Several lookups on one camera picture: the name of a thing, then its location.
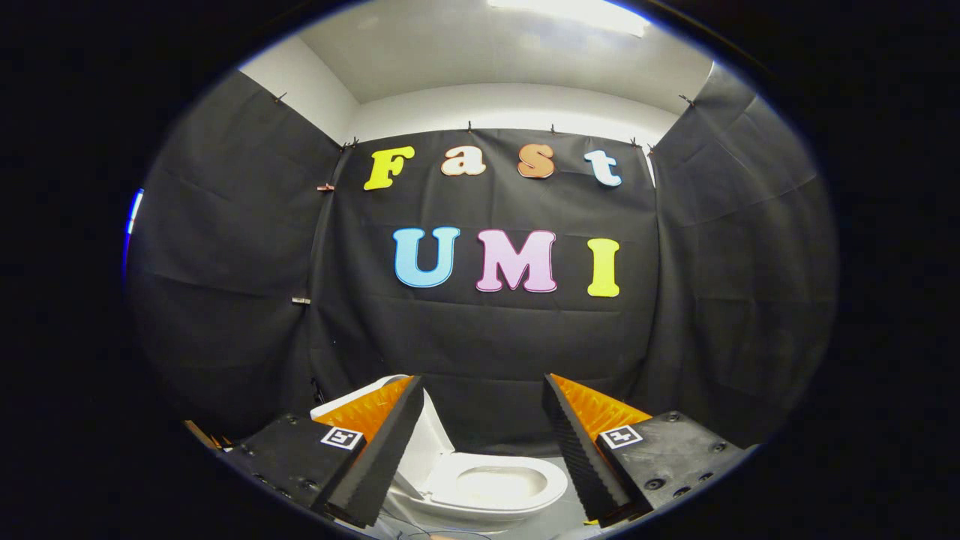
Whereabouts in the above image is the grey platform board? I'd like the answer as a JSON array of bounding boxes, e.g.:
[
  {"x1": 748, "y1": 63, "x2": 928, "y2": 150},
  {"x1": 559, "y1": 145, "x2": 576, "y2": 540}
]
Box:
[{"x1": 517, "y1": 456, "x2": 595, "y2": 538}]

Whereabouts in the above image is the white toilet lid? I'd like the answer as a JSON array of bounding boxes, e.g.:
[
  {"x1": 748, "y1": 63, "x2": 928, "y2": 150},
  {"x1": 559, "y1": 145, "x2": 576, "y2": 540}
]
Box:
[{"x1": 394, "y1": 375, "x2": 455, "y2": 500}]

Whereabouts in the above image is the white toilet seat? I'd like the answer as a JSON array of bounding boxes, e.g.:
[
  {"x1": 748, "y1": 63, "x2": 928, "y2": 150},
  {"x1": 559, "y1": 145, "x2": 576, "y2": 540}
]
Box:
[{"x1": 424, "y1": 452, "x2": 569, "y2": 512}]

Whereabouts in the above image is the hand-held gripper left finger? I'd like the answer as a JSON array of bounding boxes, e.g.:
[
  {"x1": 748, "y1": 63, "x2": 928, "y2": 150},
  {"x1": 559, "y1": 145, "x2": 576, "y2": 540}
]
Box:
[{"x1": 225, "y1": 375, "x2": 425, "y2": 528}]

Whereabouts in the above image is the black backdrop cloth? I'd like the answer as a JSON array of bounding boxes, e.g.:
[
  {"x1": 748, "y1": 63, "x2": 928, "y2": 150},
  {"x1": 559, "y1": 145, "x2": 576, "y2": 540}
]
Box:
[{"x1": 126, "y1": 60, "x2": 837, "y2": 451}]

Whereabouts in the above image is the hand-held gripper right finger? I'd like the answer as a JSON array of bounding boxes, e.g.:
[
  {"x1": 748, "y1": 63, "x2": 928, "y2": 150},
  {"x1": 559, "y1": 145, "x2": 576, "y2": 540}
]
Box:
[{"x1": 543, "y1": 373, "x2": 755, "y2": 527}]

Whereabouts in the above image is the white toilet with tank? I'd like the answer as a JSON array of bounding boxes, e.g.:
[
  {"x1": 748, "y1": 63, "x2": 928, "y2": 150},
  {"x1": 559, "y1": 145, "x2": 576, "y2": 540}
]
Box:
[{"x1": 310, "y1": 373, "x2": 569, "y2": 527}]

